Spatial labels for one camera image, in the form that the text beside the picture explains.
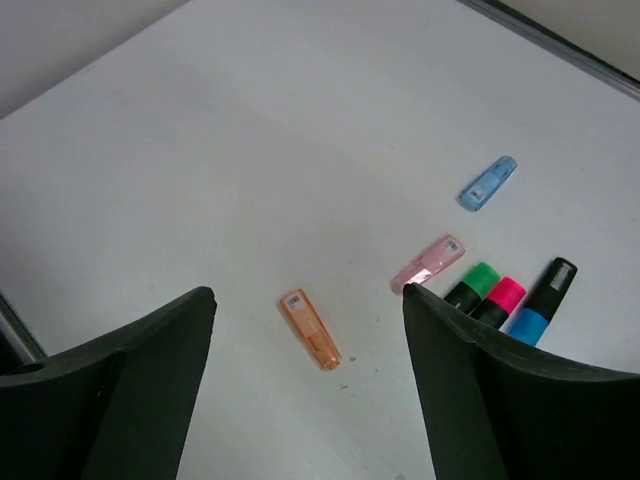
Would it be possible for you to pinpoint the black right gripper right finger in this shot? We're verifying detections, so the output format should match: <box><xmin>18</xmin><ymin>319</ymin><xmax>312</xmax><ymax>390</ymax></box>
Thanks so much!
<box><xmin>403</xmin><ymin>284</ymin><xmax>639</xmax><ymax>479</ymax></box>

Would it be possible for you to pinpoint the orange correction tape dispenser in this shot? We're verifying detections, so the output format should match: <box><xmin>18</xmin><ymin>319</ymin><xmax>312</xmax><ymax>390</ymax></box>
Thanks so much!
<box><xmin>280</xmin><ymin>289</ymin><xmax>342</xmax><ymax>371</ymax></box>

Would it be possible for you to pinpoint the pink cap black highlighter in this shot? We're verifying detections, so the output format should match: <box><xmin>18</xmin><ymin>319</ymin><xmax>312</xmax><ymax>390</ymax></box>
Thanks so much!
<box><xmin>470</xmin><ymin>277</ymin><xmax>526</xmax><ymax>329</ymax></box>

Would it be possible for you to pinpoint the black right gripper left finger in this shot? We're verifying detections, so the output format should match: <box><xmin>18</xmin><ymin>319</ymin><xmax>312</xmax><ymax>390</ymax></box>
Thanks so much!
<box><xmin>1</xmin><ymin>287</ymin><xmax>217</xmax><ymax>479</ymax></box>

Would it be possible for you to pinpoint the aluminium table edge rail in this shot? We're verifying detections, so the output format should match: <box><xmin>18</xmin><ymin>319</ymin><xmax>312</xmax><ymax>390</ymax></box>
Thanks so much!
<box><xmin>460</xmin><ymin>0</ymin><xmax>639</xmax><ymax>102</ymax></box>

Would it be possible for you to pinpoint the green cap black highlighter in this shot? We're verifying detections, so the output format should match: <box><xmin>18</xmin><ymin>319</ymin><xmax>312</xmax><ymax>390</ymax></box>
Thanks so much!
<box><xmin>443</xmin><ymin>262</ymin><xmax>501</xmax><ymax>314</ymax></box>

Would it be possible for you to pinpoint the blue cap black highlighter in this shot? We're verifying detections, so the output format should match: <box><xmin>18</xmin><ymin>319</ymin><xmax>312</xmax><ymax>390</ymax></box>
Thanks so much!
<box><xmin>508</xmin><ymin>257</ymin><xmax>578</xmax><ymax>346</ymax></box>

